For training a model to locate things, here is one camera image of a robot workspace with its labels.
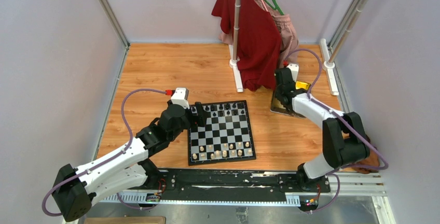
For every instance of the white clothes rack stand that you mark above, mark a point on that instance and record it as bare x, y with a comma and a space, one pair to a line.
233, 49

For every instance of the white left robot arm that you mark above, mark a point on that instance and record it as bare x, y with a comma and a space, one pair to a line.
78, 189

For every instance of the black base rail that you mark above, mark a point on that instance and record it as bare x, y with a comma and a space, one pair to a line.
237, 187

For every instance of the pink garment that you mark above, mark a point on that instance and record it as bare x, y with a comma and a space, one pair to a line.
284, 25

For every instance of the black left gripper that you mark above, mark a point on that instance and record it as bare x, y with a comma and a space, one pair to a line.
198, 120

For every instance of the yellow metal tin box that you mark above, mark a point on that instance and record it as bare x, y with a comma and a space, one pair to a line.
278, 108

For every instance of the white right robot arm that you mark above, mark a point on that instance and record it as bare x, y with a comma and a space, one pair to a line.
343, 135

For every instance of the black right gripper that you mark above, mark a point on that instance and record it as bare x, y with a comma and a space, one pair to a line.
277, 92

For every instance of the red t-shirt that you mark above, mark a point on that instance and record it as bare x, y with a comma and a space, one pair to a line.
259, 41

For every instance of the brown cloth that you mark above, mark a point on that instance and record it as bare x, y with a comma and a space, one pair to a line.
364, 166

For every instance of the white right rack foot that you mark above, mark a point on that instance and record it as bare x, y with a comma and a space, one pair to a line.
329, 68

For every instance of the black white chess board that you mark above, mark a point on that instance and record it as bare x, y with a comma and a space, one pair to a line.
228, 128

